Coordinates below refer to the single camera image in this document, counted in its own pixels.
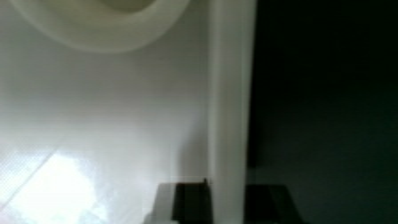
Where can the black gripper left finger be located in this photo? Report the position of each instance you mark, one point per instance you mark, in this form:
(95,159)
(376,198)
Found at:
(184,203)

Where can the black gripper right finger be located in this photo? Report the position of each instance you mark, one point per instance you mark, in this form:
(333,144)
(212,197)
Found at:
(269,207)

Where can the white square tabletop part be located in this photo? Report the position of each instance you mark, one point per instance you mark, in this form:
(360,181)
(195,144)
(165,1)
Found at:
(125,81)

